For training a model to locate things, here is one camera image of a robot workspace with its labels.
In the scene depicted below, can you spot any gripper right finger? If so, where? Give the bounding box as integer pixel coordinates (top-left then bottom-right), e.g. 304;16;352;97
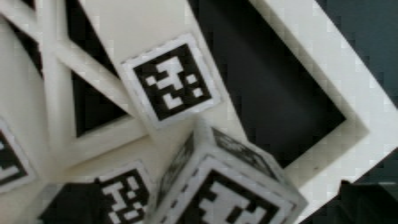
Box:
300;182;398;224

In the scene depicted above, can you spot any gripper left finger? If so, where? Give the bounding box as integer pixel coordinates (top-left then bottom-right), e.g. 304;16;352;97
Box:
16;178;112;224

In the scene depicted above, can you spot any white tagged cube nut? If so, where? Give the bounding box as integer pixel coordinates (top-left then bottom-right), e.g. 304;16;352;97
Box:
144;120;307;224

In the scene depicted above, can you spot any white chair back frame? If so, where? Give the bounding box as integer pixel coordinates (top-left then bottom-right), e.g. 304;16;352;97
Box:
0;0;251;224

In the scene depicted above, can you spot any white U-shaped fence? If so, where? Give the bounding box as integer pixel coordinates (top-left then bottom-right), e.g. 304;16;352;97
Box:
249;0;398;215

